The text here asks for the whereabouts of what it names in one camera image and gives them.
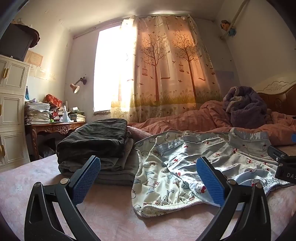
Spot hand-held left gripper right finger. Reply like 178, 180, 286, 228
195, 156, 271, 241

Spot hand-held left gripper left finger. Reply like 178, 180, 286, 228
24, 156, 102, 241

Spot light blue cat-print pants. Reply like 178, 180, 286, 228
159, 128, 293, 197

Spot white cat-print pants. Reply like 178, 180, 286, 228
131, 131, 204, 218

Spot grey folded pants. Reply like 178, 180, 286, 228
58, 132, 140, 186

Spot pile of hanging clothes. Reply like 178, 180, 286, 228
57, 119, 128, 164

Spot pink bed sheet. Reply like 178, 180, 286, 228
0, 145, 296, 241

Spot carved bed headboard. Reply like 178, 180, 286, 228
253, 74, 296, 114

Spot purple fleece blanket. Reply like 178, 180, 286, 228
223, 86, 268, 128

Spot carved wooden desk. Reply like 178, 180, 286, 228
25, 121, 86, 161

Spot stack of books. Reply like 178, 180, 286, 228
69, 110, 86, 122

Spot pink quilt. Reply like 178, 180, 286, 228
127, 100, 296, 147

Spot mauve folded cloth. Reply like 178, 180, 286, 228
127, 126, 153, 142

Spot stack of papers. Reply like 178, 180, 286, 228
24, 99, 51, 125

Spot red box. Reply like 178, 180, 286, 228
45, 94, 63, 107

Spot white panelled cabinet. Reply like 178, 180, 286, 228
0, 54, 32, 172

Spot bright window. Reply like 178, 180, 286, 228
93, 25, 135, 112

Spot tree-print curtain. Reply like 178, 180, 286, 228
110, 14, 223, 120

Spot dark box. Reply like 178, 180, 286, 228
0, 22, 40, 62

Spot wall-mounted desk lamp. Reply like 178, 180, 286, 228
70, 77, 88, 94

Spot plush wall toy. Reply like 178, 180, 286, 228
221, 19, 237, 37

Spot wall certificate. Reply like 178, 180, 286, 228
24, 50, 44, 67

